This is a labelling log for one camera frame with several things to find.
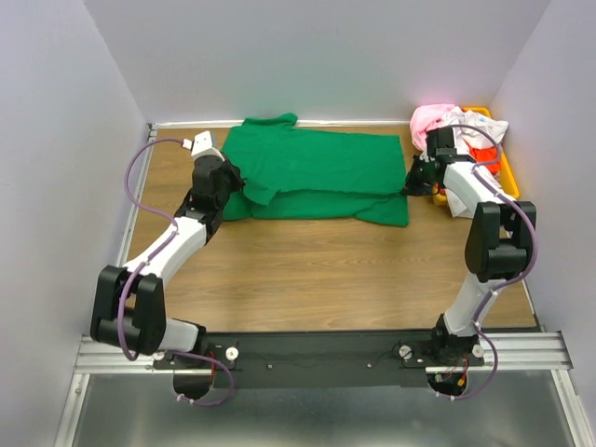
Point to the white t-shirt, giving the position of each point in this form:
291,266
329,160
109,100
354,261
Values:
479,130

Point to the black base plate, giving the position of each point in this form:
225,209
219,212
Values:
255,360

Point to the green t-shirt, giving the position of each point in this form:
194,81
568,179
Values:
293,173

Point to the yellow plastic bin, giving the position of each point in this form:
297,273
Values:
506,180

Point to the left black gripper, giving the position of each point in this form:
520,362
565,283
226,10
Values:
236,172

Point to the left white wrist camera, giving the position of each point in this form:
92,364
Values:
203,144

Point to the pink t-shirt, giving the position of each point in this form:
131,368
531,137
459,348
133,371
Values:
424,119

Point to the orange t-shirt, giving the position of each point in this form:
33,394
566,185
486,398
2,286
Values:
486,155

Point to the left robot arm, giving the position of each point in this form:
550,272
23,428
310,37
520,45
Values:
129,306

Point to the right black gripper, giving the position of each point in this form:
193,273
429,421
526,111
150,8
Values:
412,188

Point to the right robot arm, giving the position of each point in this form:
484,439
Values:
501,245

